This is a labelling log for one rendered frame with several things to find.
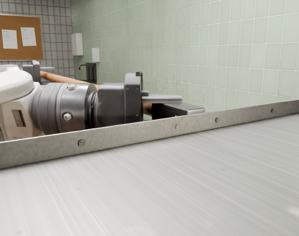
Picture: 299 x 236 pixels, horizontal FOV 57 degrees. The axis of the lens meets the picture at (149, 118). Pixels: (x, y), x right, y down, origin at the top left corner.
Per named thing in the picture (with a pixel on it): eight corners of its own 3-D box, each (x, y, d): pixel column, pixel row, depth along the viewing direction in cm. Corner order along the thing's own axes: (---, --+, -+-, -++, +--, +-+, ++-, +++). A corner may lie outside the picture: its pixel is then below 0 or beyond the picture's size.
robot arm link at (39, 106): (51, 98, 37) (-28, 97, 38) (66, 158, 43) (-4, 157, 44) (76, 67, 47) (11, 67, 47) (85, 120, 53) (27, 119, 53)
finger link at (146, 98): (182, 103, 40) (140, 103, 41) (181, 100, 43) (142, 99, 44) (182, 92, 40) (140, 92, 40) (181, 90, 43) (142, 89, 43)
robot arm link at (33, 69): (35, 59, 115) (3, 59, 109) (40, 59, 107) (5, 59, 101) (38, 89, 118) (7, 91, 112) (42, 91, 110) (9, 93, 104)
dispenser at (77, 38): (83, 55, 457) (82, 33, 449) (77, 55, 452) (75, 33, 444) (78, 55, 481) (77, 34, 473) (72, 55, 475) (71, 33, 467)
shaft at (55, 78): (19, 70, 186) (18, 66, 186) (24, 70, 188) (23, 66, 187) (152, 120, 44) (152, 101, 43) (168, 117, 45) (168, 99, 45)
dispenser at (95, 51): (100, 62, 395) (99, 47, 391) (94, 62, 391) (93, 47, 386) (98, 62, 403) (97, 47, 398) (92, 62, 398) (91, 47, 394)
